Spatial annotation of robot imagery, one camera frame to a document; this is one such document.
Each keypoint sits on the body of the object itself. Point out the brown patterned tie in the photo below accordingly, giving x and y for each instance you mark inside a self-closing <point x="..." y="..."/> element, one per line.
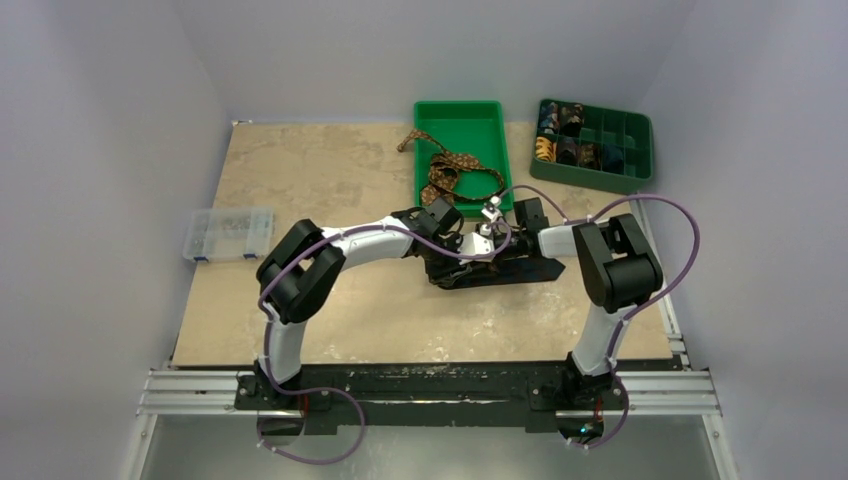
<point x="445" y="170"/>

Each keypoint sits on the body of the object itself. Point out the dark navy striped tie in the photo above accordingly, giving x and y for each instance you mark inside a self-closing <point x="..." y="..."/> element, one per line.
<point x="516" y="271"/>

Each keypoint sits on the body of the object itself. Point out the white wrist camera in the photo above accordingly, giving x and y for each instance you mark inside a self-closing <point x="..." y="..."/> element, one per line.
<point x="477" y="245"/>
<point x="491" y="210"/>

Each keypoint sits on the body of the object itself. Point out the blue patterned rolled tie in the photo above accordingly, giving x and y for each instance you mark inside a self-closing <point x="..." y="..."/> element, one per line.
<point x="548" y="121"/>

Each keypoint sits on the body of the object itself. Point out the orange striped rolled tie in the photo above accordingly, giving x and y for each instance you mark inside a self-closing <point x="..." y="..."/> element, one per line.
<point x="545" y="149"/>

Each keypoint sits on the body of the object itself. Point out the dark green compartment organizer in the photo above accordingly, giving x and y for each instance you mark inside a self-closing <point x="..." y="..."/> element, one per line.
<point x="632" y="132"/>

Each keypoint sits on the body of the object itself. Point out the clear plastic parts box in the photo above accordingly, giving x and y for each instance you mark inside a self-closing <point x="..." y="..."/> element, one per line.
<point x="229" y="234"/>

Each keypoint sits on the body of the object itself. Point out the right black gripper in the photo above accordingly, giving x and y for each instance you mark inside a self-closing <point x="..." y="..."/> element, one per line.
<point x="515" y="244"/>

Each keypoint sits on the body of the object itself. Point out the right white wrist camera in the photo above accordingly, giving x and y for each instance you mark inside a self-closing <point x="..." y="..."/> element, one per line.
<point x="491" y="210"/>

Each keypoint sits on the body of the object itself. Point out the bright green plastic tray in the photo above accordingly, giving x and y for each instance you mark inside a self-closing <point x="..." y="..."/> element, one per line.
<point x="475" y="127"/>

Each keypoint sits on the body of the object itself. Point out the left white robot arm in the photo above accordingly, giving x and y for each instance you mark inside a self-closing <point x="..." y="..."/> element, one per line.
<point x="299" y="274"/>

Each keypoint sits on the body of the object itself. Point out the navy rolled tie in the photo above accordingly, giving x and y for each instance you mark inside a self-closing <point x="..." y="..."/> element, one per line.
<point x="612" y="159"/>

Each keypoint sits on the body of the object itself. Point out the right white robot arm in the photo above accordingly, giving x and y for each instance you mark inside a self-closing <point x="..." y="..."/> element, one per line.
<point x="619" y="272"/>

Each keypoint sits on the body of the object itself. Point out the black mounting base rail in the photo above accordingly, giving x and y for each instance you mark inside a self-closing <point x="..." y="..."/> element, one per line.
<point x="536" y="396"/>

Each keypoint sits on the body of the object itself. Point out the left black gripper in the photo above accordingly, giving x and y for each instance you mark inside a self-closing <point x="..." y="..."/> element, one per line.
<point x="453" y="263"/>

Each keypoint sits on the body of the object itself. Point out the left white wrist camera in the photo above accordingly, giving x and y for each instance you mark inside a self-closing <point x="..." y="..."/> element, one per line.
<point x="477" y="245"/>

